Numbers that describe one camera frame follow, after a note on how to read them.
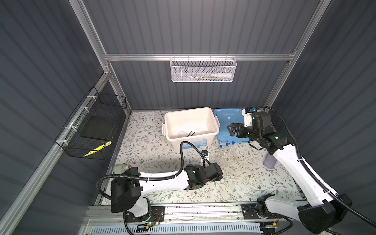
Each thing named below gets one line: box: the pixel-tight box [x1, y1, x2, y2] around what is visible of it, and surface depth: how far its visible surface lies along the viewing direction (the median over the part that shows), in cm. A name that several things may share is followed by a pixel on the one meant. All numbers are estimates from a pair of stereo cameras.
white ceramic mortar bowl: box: [177, 131, 188, 138], surface depth 106 cm
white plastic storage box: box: [161, 107, 221, 152], surface depth 100 cm
